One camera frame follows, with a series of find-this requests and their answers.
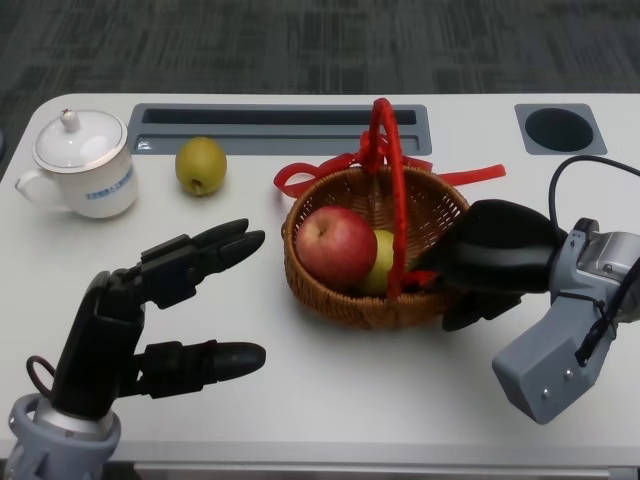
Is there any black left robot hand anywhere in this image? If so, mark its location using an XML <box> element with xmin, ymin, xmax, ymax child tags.
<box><xmin>49</xmin><ymin>217</ymin><xmax>267</xmax><ymax>421</ymax></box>

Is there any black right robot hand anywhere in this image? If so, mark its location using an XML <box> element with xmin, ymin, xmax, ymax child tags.
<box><xmin>414</xmin><ymin>198</ymin><xmax>571</xmax><ymax>332</ymax></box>

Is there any brown wicker basket red handle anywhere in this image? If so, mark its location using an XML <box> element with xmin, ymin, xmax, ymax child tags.
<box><xmin>280</xmin><ymin>97</ymin><xmax>471</xmax><ymax>331</ymax></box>

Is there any red apple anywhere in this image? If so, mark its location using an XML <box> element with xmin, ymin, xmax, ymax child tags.
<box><xmin>295</xmin><ymin>205</ymin><xmax>379</xmax><ymax>289</ymax></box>

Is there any red ribbon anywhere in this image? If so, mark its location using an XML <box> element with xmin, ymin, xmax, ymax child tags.
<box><xmin>272</xmin><ymin>149</ymin><xmax>507</xmax><ymax>199</ymax></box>

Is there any green pear without stem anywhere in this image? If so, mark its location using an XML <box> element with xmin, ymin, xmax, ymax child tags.
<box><xmin>359</xmin><ymin>228</ymin><xmax>419</xmax><ymax>296</ymax></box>

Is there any grey recessed cup holder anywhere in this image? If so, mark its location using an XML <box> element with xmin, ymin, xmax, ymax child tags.
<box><xmin>514</xmin><ymin>103</ymin><xmax>608</xmax><ymax>156</ymax></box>

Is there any white ceramic mug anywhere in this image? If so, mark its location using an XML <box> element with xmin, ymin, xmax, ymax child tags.
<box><xmin>13</xmin><ymin>144</ymin><xmax>139</xmax><ymax>220</ymax></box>

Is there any white mug lid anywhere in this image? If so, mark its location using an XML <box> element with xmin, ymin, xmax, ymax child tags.
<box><xmin>32</xmin><ymin>108</ymin><xmax>129</xmax><ymax>172</ymax></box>

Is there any green pear with stem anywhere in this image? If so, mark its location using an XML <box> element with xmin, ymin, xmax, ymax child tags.
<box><xmin>174</xmin><ymin>136</ymin><xmax>228</xmax><ymax>197</ymax></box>

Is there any grey recessed pen tray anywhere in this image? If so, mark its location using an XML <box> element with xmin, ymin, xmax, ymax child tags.
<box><xmin>127</xmin><ymin>103</ymin><xmax>432</xmax><ymax>155</ymax></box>

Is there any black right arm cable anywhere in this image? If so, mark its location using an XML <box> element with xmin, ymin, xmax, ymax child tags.
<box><xmin>548</xmin><ymin>154</ymin><xmax>640</xmax><ymax>361</ymax></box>

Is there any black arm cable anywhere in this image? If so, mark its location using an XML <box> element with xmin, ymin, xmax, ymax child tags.
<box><xmin>25</xmin><ymin>354</ymin><xmax>57</xmax><ymax>397</ymax></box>
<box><xmin>548</xmin><ymin>154</ymin><xmax>640</xmax><ymax>361</ymax></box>

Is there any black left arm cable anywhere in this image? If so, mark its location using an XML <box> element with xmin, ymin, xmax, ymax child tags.
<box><xmin>25</xmin><ymin>354</ymin><xmax>57</xmax><ymax>397</ymax></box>

